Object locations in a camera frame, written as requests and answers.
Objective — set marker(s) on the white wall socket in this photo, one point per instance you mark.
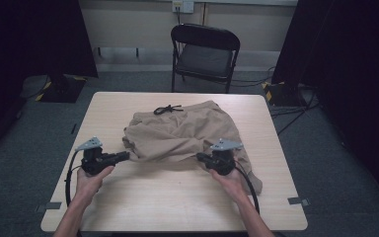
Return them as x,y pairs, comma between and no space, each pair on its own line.
183,6

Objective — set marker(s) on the black stand base striped tape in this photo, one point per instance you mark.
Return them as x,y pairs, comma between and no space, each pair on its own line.
62,90
281,94

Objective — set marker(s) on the small black floor object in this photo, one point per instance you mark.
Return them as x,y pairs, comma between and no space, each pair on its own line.
73,128

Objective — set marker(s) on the person's left hand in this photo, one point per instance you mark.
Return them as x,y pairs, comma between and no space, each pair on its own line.
90,186

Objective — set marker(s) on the black curtain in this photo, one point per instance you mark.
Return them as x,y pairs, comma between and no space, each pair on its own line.
26,49
355,65

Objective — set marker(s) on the black folding chair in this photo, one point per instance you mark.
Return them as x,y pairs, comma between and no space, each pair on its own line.
205,56

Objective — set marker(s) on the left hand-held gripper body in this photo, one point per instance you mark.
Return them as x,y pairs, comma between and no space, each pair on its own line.
92,161

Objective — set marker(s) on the grey tape strip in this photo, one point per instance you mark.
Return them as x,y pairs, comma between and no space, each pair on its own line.
298,200
49,206

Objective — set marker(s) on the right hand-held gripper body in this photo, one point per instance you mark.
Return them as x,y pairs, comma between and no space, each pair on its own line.
223,161

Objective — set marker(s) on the beige shorts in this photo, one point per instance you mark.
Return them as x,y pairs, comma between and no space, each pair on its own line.
181,135

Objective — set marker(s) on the person's right hand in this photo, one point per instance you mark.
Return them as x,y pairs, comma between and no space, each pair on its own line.
232,186

